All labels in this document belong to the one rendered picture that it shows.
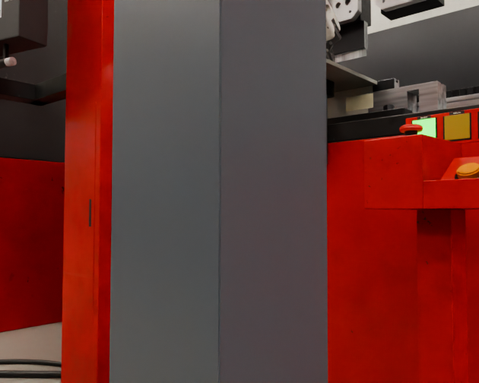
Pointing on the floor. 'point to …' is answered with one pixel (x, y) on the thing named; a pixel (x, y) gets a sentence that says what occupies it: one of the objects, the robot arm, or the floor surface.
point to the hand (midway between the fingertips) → (328, 58)
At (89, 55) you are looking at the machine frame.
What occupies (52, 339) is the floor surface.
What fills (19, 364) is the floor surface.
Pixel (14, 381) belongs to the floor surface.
